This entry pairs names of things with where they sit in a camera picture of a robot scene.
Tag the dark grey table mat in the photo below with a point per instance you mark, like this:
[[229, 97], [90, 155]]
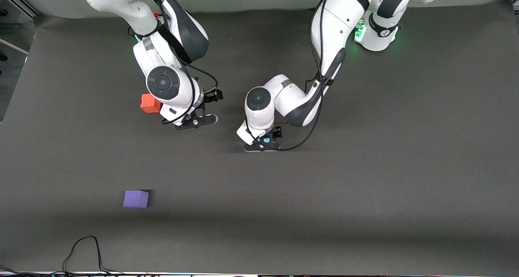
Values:
[[365, 167]]

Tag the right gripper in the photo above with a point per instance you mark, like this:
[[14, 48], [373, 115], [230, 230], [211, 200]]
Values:
[[209, 98]]

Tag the purple block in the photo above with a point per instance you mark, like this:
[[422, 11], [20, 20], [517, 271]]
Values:
[[136, 199]]

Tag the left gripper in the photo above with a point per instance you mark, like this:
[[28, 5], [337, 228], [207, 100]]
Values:
[[277, 132]]

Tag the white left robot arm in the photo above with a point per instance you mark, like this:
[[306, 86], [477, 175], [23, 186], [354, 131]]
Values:
[[340, 21]]

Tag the orange block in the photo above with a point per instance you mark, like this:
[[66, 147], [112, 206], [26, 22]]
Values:
[[149, 103]]

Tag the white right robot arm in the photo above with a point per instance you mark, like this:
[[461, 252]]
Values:
[[162, 82]]

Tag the aluminium frame bar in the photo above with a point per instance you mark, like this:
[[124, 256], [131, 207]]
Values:
[[20, 2]]

